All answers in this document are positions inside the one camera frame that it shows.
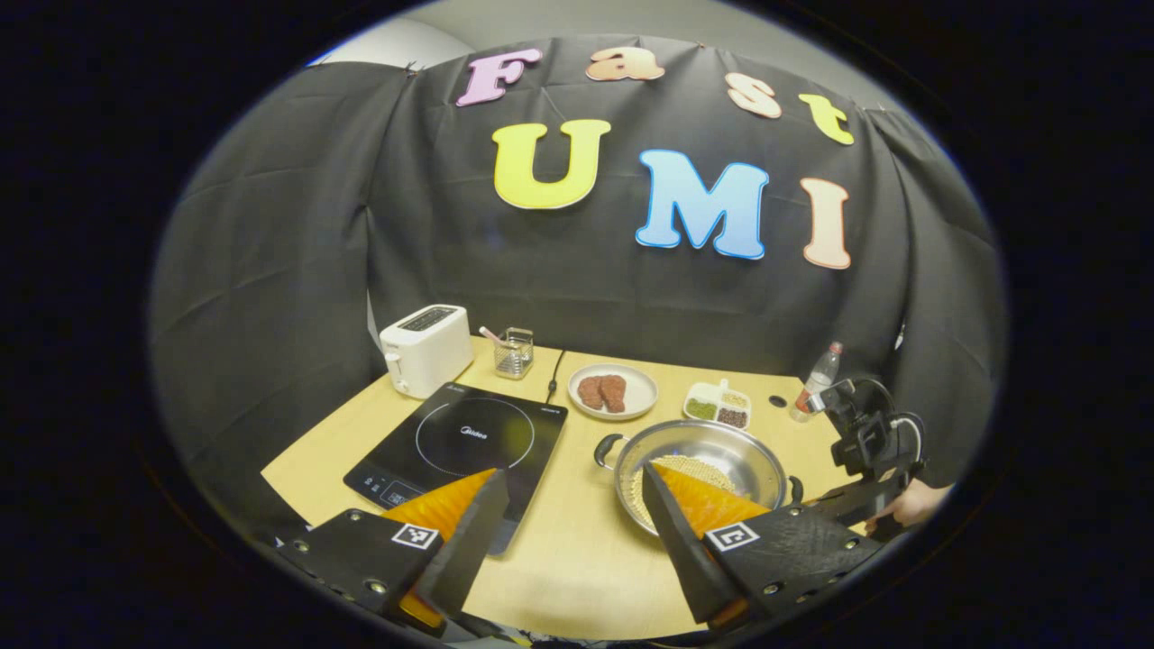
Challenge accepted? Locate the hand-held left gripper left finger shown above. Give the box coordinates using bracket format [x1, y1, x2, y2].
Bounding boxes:
[275, 469, 512, 634]

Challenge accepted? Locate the white divided dish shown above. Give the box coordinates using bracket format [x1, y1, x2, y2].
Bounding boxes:
[682, 379, 753, 431]

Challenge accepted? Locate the metal wire basket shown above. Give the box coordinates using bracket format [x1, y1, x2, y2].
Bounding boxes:
[494, 327, 535, 379]

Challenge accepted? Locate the white toaster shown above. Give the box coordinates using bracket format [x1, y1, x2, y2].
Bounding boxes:
[380, 305, 475, 399]

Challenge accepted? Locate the stainless steel pot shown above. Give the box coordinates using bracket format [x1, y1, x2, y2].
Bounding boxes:
[593, 419, 805, 538]

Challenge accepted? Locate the black induction cooktop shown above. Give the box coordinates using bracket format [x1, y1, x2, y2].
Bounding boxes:
[343, 382, 569, 555]

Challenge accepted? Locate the plastic bottle with red label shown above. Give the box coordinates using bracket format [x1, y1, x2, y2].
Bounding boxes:
[791, 341, 844, 423]

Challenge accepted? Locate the pile of soybeans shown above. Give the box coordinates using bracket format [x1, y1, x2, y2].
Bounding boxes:
[629, 455, 736, 533]

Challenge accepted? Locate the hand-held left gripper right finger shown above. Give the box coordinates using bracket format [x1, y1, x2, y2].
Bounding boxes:
[642, 462, 890, 634]

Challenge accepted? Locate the white round plate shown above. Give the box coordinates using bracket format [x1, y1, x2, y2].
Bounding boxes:
[568, 363, 659, 422]

